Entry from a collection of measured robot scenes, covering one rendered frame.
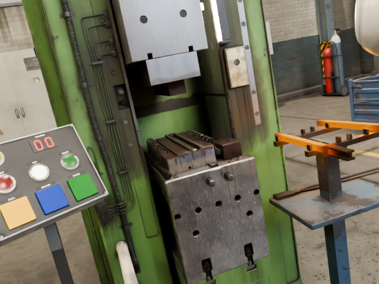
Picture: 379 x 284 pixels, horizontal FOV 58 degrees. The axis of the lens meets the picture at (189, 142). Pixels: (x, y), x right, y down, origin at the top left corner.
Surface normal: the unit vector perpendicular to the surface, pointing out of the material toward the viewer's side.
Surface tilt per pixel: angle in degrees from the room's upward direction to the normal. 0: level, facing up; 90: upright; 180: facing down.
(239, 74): 90
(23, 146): 60
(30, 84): 90
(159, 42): 90
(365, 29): 103
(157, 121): 90
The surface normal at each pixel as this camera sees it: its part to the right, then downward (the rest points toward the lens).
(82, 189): 0.48, -0.45
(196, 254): 0.30, 0.15
